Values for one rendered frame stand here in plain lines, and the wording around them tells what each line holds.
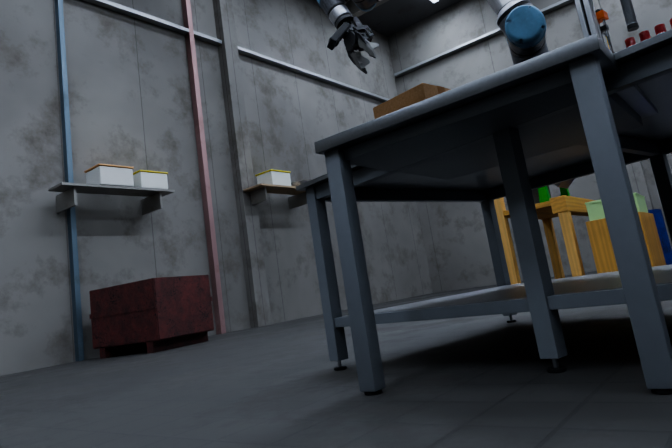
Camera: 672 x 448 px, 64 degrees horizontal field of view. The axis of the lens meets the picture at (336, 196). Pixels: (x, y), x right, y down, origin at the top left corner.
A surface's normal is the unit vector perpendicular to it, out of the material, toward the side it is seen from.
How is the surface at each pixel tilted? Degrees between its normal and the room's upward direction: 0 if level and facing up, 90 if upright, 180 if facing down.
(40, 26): 90
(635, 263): 90
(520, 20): 101
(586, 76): 90
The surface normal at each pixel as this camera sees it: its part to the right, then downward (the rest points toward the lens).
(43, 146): 0.77, -0.23
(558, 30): -0.62, -0.05
